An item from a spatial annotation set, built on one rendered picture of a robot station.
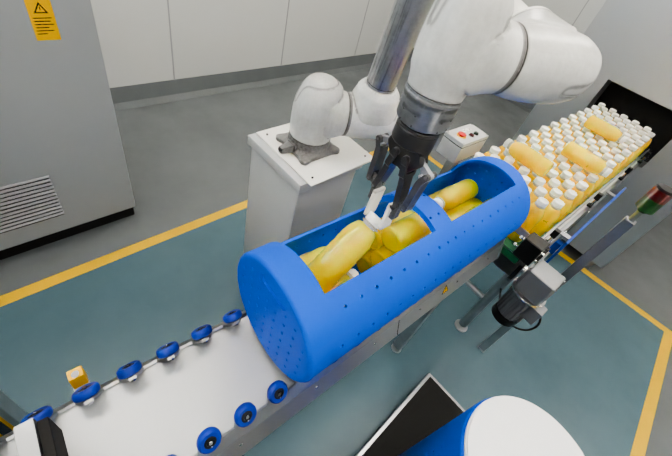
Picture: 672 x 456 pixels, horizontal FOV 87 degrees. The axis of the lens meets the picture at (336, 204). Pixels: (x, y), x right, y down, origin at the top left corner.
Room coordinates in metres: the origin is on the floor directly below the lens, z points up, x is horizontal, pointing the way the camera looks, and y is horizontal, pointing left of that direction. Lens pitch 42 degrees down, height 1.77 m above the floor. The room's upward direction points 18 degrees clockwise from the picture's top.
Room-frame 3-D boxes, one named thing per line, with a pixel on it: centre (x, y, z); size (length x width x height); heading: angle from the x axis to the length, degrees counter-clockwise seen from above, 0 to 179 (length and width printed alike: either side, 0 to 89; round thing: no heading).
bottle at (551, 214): (1.13, -0.78, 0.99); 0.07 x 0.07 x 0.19
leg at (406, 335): (1.00, -0.55, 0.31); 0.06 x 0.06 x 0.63; 51
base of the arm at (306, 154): (1.10, 0.18, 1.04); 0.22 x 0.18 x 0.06; 144
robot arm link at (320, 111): (1.11, 0.16, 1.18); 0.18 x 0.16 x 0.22; 112
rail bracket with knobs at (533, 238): (1.00, -0.72, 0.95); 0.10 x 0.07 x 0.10; 51
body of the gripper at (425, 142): (0.54, -0.09, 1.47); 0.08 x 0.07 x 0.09; 50
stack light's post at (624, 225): (1.16, -1.06, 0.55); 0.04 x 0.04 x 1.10; 51
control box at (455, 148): (1.44, -0.45, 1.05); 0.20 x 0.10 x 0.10; 141
